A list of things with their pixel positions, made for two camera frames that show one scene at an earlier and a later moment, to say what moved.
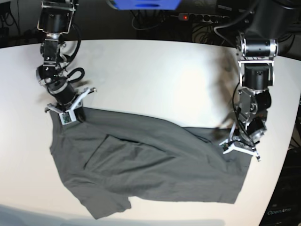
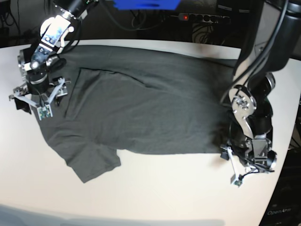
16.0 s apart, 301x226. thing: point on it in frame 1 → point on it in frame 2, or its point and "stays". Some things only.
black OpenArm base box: x=284 y=207 stays
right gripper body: x=246 y=136 → x=256 y=154
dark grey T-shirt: x=103 y=157 → x=138 y=100
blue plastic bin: x=146 y=4 stays
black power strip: x=203 y=17 stays
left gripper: x=67 y=99 → x=55 y=91
